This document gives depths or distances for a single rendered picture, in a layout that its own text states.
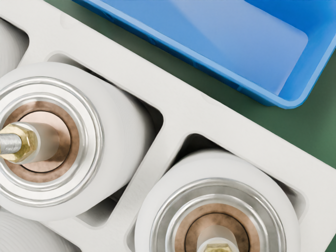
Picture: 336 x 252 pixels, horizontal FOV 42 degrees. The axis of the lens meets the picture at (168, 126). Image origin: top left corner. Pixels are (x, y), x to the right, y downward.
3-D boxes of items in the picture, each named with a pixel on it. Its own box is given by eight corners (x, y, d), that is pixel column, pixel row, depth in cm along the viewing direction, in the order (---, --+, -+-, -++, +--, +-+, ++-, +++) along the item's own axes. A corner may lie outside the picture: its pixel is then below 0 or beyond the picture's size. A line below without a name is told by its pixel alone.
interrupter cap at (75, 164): (124, 103, 25) (122, 102, 25) (79, 225, 26) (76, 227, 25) (6, 59, 26) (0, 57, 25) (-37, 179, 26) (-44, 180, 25)
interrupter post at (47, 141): (68, 129, 26) (48, 129, 22) (54, 167, 26) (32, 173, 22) (31, 115, 26) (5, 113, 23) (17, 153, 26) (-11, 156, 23)
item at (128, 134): (171, 108, 43) (146, 91, 25) (137, 200, 43) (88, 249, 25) (81, 75, 44) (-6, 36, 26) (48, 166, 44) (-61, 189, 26)
